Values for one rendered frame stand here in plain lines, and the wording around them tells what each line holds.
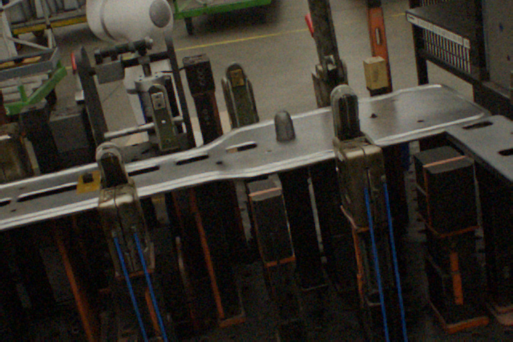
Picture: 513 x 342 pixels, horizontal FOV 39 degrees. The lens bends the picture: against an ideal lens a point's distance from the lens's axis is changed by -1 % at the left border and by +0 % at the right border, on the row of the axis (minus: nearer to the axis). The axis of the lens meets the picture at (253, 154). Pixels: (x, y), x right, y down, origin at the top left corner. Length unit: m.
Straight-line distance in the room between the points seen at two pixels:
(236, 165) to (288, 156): 0.08
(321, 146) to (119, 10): 0.74
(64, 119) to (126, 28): 0.43
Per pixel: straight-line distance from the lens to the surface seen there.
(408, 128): 1.20
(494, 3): 1.32
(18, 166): 1.38
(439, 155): 1.14
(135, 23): 1.72
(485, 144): 1.11
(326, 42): 1.38
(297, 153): 1.17
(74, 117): 1.38
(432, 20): 1.79
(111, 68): 1.35
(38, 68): 1.48
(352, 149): 1.03
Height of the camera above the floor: 1.42
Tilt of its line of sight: 21 degrees down
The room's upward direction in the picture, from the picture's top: 11 degrees counter-clockwise
